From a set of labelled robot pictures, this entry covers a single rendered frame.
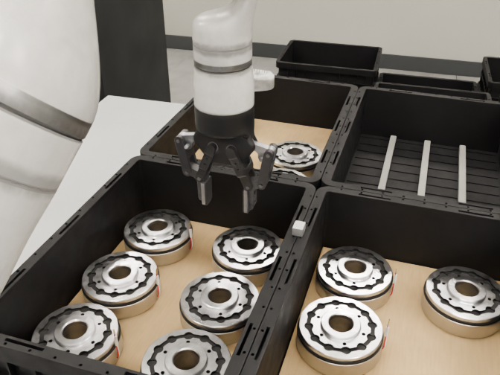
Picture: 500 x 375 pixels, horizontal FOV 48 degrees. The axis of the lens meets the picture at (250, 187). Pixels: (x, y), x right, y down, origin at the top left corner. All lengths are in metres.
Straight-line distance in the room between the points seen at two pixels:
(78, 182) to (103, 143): 0.19
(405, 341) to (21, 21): 0.60
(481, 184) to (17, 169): 0.91
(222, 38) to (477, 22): 3.37
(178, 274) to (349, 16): 3.27
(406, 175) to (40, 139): 0.86
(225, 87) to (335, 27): 3.34
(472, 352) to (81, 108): 0.59
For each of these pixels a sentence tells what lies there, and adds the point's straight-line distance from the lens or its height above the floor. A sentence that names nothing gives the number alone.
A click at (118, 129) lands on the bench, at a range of 1.53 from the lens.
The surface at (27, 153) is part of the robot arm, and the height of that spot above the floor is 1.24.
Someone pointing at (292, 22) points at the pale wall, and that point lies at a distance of 4.02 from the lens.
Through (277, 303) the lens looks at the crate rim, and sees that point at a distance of 0.62.
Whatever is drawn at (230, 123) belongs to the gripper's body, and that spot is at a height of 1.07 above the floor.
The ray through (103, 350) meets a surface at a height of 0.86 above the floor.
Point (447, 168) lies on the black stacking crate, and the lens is 1.12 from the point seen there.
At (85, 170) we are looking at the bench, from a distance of 1.36.
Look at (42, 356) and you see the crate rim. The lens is 0.61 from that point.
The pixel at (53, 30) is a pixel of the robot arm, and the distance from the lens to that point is 0.29.
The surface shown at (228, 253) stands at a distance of 0.80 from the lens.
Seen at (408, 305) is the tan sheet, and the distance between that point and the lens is 0.79.
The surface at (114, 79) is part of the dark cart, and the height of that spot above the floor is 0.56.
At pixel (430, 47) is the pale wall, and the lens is 3.98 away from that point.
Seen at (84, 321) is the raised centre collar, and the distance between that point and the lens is 0.72.
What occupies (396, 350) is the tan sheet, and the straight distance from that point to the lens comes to 0.73.
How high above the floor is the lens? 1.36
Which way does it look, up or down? 32 degrees down
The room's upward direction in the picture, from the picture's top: straight up
